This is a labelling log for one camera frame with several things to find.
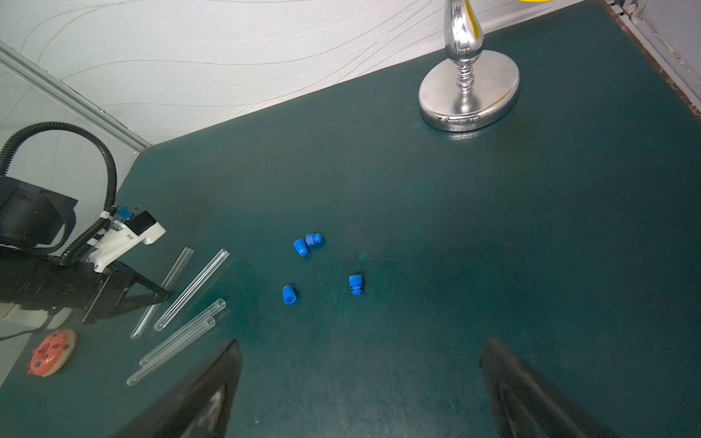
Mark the green table mat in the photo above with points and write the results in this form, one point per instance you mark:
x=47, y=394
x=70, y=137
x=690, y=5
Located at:
x=570, y=229

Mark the chrome cup holder stand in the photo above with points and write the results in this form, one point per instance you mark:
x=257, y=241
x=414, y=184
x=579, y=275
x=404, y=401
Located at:
x=473, y=87

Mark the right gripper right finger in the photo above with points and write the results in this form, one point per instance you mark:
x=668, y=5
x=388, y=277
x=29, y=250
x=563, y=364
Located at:
x=523, y=401

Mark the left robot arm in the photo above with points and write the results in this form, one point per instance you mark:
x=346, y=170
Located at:
x=39, y=221

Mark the beige red round object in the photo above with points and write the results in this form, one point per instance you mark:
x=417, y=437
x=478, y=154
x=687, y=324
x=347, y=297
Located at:
x=52, y=354

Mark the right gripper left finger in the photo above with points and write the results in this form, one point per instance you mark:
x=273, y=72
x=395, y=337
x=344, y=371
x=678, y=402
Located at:
x=199, y=406

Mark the blue stopper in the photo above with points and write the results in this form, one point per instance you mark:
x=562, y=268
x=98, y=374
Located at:
x=289, y=295
x=356, y=284
x=301, y=246
x=313, y=239

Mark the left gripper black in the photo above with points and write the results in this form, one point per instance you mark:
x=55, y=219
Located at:
x=37, y=282

